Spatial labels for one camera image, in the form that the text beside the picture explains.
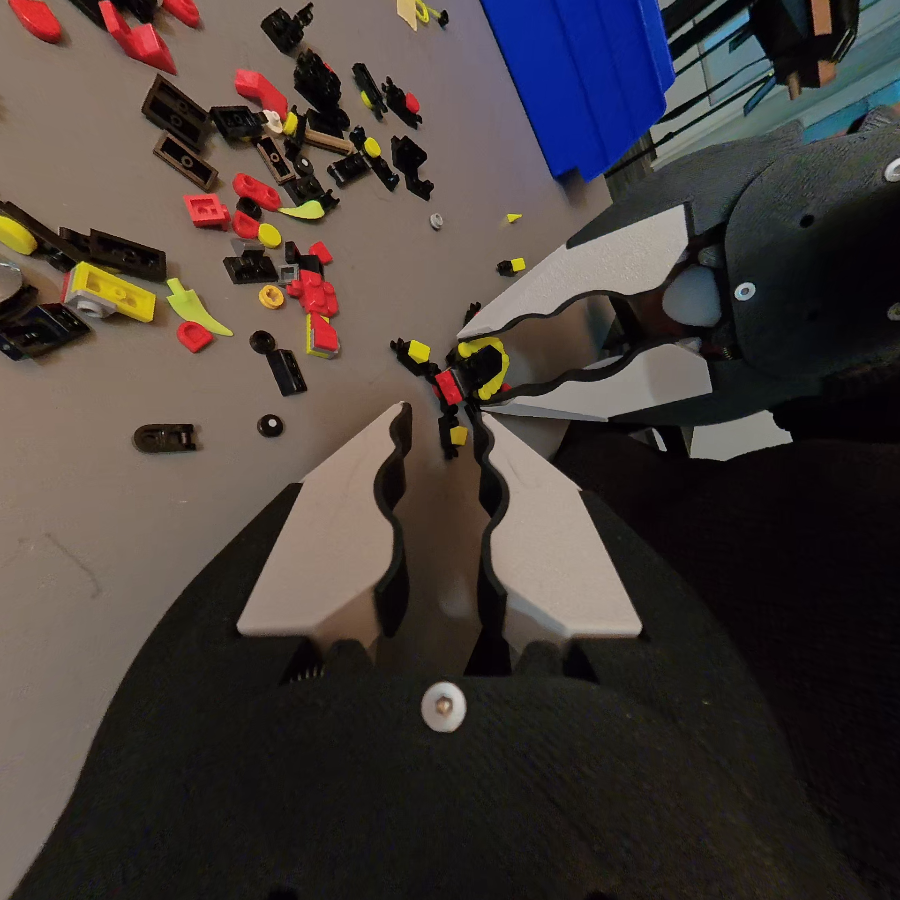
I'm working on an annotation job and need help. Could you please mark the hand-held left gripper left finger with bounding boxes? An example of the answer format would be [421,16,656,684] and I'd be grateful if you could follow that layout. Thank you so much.
[237,401,413,662]

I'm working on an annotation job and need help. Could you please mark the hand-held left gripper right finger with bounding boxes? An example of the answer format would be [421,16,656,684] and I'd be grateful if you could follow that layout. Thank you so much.
[470,411,643,665]

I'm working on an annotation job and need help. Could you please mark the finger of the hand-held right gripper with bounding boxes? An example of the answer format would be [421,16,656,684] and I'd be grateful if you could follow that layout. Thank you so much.
[456,204,697,340]
[481,336,715,424]

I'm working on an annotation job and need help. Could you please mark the black yellow red lego model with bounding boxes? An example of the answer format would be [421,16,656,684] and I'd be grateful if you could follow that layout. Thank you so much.
[390,336,510,461]

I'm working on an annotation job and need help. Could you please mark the black rectangular lego plate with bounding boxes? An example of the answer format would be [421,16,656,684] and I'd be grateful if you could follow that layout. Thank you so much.
[269,349,308,398]

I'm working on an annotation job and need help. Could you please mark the black oval-hole lego plate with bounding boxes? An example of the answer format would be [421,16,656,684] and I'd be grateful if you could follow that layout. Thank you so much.
[133,422,198,454]

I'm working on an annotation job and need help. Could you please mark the yellow grey red lego stack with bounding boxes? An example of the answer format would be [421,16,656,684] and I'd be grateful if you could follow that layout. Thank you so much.
[305,312,341,360]

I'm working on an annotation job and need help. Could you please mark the red lego plate cluster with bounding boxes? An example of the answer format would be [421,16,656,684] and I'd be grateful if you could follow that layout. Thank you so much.
[286,266,340,317]

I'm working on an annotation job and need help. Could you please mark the neon green lego claw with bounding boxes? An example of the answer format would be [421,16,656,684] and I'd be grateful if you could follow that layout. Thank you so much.
[165,277,234,339]

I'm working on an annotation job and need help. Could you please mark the pile of loose lego pieces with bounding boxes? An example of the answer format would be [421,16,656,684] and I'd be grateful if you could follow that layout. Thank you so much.
[0,0,451,363]

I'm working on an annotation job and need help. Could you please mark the blue plastic bin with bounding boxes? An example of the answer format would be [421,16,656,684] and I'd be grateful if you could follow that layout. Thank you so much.
[480,0,676,182]

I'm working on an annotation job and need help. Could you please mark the black brown background furniture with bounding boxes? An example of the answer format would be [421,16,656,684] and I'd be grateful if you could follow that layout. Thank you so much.
[745,0,862,92]

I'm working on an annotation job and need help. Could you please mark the person's black knit sweater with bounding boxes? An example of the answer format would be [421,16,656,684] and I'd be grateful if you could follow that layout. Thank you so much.
[555,394,900,900]

